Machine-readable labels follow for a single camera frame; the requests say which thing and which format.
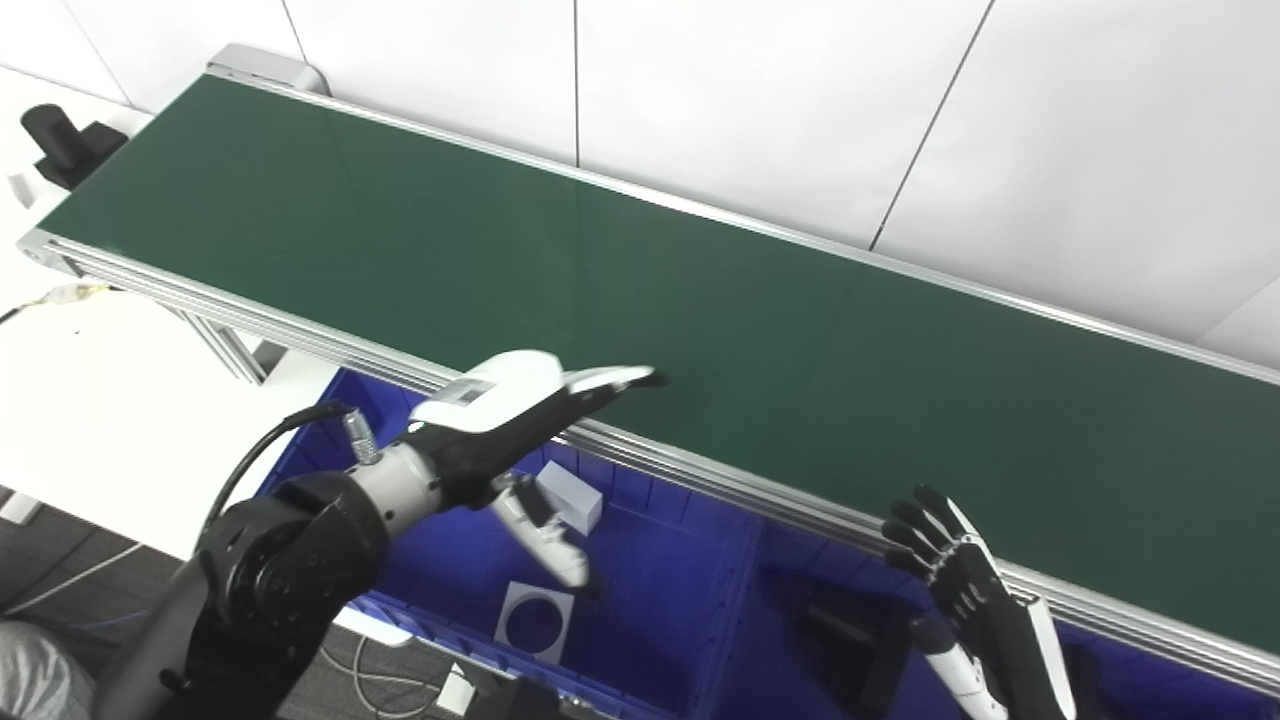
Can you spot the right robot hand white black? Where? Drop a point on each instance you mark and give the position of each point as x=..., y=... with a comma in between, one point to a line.
x=985, y=630

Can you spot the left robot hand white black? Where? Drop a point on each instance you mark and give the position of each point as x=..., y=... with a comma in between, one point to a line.
x=500, y=400

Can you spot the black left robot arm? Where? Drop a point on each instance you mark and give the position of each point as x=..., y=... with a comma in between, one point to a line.
x=270, y=570

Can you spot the blue plastic bin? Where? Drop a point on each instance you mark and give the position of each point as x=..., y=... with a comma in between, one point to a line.
x=650, y=570
x=830, y=570

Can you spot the aluminium conveyor leg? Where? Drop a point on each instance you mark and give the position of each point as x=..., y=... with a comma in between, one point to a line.
x=235, y=350

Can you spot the grey conveyor end cover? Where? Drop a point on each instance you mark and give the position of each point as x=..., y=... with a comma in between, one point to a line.
x=270, y=68

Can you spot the white power adapter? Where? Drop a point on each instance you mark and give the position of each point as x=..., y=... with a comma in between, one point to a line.
x=456, y=692

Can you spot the grey trouser knee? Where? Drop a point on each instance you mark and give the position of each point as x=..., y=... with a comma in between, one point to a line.
x=40, y=675

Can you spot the black cylinder bracket part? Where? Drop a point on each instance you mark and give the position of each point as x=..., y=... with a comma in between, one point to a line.
x=70, y=145
x=850, y=650

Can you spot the green conveyor belt aluminium frame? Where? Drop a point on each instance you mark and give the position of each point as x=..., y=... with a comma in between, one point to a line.
x=700, y=330

